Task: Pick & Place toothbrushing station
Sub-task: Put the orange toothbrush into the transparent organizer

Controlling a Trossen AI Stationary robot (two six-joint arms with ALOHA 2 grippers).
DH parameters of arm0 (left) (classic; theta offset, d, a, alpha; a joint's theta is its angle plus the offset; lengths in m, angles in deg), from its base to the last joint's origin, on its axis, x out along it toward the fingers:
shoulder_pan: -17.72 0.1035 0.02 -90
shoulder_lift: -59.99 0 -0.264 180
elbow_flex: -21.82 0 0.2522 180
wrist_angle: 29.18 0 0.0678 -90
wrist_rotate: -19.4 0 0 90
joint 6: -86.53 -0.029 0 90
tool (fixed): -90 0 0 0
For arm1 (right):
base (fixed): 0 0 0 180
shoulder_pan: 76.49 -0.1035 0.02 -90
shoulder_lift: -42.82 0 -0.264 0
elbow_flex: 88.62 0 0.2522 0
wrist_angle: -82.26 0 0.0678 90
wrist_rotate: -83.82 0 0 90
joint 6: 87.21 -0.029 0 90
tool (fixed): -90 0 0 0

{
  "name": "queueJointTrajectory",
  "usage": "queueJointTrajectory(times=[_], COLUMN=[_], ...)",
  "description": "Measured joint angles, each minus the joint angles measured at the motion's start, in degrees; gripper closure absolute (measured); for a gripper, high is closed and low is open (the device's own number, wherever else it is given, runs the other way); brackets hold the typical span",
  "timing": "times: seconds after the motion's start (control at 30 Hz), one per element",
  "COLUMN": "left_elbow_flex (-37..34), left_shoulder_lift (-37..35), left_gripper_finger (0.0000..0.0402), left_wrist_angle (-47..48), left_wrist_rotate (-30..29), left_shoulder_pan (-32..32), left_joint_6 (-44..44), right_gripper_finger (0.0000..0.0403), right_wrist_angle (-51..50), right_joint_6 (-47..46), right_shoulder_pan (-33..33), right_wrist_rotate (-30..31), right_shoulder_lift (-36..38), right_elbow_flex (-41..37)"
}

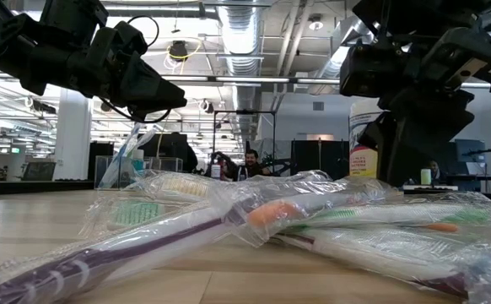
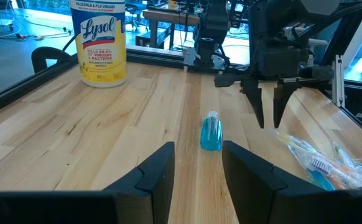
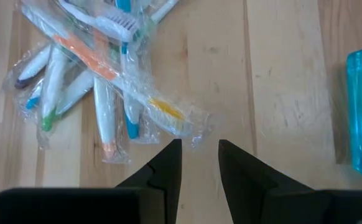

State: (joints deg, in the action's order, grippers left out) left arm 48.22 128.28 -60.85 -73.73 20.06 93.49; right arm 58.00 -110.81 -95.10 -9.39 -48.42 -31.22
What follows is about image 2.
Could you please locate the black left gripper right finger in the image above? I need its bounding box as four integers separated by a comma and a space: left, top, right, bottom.
223, 140, 362, 224

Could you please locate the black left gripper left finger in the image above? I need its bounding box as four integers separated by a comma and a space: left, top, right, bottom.
0, 141, 175, 224

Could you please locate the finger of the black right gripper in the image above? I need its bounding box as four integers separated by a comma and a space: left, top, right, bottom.
239, 80, 265, 129
273, 83, 302, 129

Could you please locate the blue toothbrush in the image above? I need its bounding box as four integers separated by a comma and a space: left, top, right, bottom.
292, 146, 337, 191

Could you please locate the blue mouthwash bottle white cap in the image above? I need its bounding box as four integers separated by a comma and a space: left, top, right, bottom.
199, 111, 224, 152

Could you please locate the orange toothbrush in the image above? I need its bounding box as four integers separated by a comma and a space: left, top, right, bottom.
274, 130, 362, 190

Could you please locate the green toothbrush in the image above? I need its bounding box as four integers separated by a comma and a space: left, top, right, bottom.
332, 141, 362, 175

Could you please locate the wooden desk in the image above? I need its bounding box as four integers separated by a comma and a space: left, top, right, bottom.
142, 8, 201, 49

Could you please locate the black office chair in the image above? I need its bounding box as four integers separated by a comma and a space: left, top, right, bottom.
30, 46, 73, 75

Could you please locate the yellow Lysol wipes canister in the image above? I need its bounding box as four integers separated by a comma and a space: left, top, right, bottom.
68, 0, 128, 88

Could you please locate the silver aluminium frame post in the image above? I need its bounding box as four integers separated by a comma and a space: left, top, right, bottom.
332, 55, 346, 108

